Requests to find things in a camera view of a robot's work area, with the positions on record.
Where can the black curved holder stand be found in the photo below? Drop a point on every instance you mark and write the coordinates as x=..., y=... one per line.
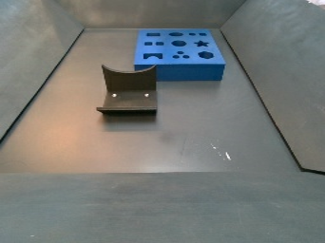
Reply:
x=132, y=91

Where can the blue shape sorter block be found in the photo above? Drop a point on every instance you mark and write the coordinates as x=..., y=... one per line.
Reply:
x=184, y=53

